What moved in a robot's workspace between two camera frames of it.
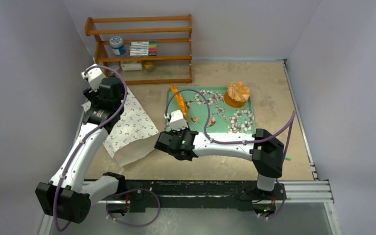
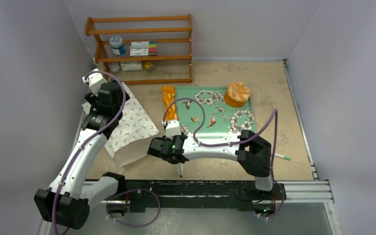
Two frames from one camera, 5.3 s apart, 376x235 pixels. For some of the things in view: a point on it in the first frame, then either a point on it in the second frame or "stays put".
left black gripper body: x=92 y=95 stays put
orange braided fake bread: x=182 y=104 to x=169 y=93
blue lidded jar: x=116 y=43 stays put
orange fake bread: x=236 y=95 stays put
